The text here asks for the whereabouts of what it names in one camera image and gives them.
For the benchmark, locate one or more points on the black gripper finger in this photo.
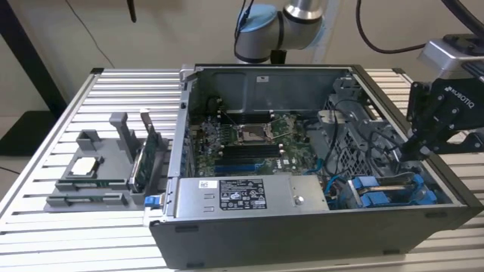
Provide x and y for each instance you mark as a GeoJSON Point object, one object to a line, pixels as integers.
{"type": "Point", "coordinates": [410, 150]}
{"type": "Point", "coordinates": [424, 151]}

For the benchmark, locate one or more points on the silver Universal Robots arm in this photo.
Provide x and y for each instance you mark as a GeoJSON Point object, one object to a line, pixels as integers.
{"type": "Point", "coordinates": [260, 42]}

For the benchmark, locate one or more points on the metal disk bay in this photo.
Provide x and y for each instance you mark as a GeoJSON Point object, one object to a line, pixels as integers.
{"type": "Point", "coordinates": [355, 196]}

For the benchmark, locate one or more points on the black RAM slot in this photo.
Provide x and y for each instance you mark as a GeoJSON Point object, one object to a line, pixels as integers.
{"type": "Point", "coordinates": [250, 157]}
{"type": "Point", "coordinates": [250, 162]}
{"type": "Point", "coordinates": [251, 152]}
{"type": "Point", "coordinates": [251, 147]}

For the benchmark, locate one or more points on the blue expansion slot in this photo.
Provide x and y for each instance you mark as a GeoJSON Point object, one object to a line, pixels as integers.
{"type": "Point", "coordinates": [238, 169]}

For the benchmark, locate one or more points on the perforated metal drive cage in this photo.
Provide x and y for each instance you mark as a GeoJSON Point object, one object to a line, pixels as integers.
{"type": "Point", "coordinates": [342, 153]}

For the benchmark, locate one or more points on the green motherboard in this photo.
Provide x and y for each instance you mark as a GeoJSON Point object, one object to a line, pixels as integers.
{"type": "Point", "coordinates": [295, 158]}

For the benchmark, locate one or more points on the CPU socket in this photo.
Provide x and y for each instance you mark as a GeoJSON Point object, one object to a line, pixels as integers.
{"type": "Point", "coordinates": [251, 133]}

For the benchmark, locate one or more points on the black open PC case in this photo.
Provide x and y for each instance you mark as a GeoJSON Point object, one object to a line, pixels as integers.
{"type": "Point", "coordinates": [283, 241]}

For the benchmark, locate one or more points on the thin metal locking lever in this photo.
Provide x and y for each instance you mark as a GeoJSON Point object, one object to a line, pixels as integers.
{"type": "Point", "coordinates": [231, 118]}

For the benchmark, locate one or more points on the silver power supply unit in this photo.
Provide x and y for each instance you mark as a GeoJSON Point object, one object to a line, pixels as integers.
{"type": "Point", "coordinates": [188, 198]}

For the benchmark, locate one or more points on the green graphics card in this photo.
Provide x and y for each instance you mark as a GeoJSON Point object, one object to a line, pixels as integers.
{"type": "Point", "coordinates": [148, 158]}

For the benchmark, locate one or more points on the blue case latch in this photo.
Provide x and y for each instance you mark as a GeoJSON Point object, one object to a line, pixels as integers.
{"type": "Point", "coordinates": [151, 201]}

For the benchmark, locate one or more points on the grey parts rack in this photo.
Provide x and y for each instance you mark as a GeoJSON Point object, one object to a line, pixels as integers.
{"type": "Point", "coordinates": [114, 167]}

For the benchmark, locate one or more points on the green RAM stick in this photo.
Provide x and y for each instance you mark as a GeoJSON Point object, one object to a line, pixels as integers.
{"type": "Point", "coordinates": [99, 183]}

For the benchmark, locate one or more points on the silver CPU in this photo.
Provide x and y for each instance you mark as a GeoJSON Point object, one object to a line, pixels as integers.
{"type": "Point", "coordinates": [86, 165]}

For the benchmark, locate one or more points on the black hanging object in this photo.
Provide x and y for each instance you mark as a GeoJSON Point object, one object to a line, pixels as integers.
{"type": "Point", "coordinates": [131, 11]}

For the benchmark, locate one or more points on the black desk leg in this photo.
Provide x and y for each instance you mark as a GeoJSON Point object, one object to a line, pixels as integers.
{"type": "Point", "coordinates": [27, 56]}

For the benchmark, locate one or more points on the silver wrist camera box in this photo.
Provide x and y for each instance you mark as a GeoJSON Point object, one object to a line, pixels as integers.
{"type": "Point", "coordinates": [442, 59]}

